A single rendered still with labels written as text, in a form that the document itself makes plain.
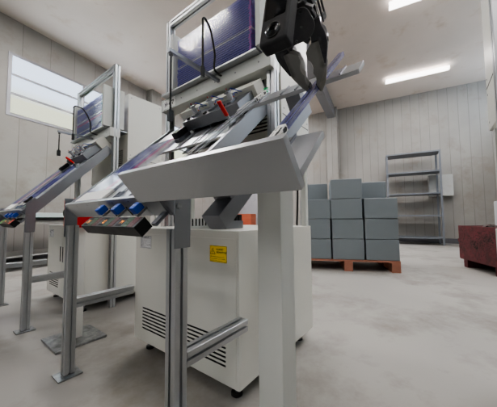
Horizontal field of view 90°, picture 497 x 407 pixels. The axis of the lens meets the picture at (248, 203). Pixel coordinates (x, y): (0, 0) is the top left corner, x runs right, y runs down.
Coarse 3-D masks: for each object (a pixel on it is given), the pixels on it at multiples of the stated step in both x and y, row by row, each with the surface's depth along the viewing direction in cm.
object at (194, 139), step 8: (208, 128) 111; (216, 128) 106; (168, 136) 141; (192, 136) 113; (200, 136) 106; (176, 144) 116; (184, 144) 108; (192, 144) 102; (208, 144) 108; (168, 152) 113; (184, 152) 115
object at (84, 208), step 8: (88, 200) 92; (96, 200) 87; (104, 200) 83; (112, 200) 80; (120, 200) 77; (128, 200) 74; (136, 200) 72; (72, 208) 104; (80, 208) 99; (88, 208) 95; (96, 208) 91; (152, 208) 71; (160, 208) 69; (80, 216) 106; (88, 216) 101
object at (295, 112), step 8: (336, 56) 62; (336, 64) 58; (328, 72) 53; (312, 88) 47; (304, 96) 45; (312, 96) 46; (296, 104) 43; (304, 104) 43; (296, 112) 40; (288, 120) 38; (288, 128) 37
